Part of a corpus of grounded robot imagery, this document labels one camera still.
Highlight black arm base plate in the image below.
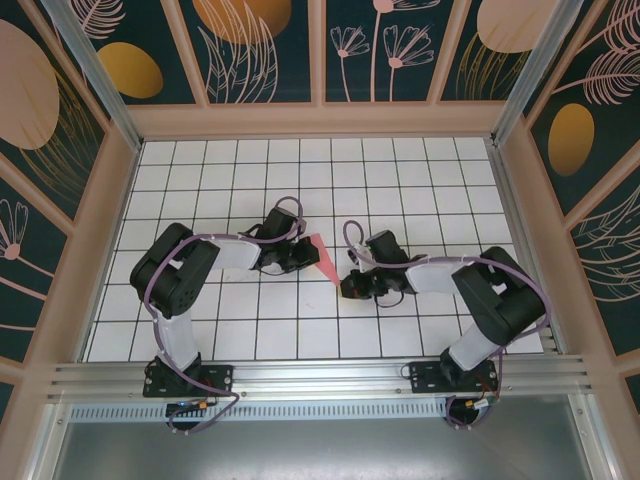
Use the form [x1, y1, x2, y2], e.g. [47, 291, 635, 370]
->
[408, 359, 500, 394]
[143, 363, 235, 399]

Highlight grey metal sheet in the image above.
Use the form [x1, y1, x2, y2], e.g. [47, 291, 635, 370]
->
[42, 399, 616, 480]

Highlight aluminium side rail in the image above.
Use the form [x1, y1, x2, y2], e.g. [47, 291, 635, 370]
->
[487, 139, 561, 354]

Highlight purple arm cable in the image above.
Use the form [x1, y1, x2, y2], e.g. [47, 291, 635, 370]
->
[142, 196, 307, 437]
[342, 219, 551, 432]

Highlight aluminium corner post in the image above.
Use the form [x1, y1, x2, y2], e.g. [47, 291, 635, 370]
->
[39, 0, 144, 151]
[489, 0, 574, 146]

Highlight slotted grey cable duct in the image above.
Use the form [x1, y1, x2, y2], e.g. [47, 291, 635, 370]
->
[69, 402, 451, 421]

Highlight long aluminium mounting rail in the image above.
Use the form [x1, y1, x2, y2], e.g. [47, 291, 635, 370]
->
[47, 354, 599, 401]

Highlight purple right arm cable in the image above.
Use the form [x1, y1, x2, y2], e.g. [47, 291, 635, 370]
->
[342, 219, 551, 432]

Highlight pink cloth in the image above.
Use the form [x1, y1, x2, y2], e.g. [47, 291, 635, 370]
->
[308, 233, 344, 289]

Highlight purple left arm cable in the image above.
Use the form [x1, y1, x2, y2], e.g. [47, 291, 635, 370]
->
[142, 196, 307, 437]

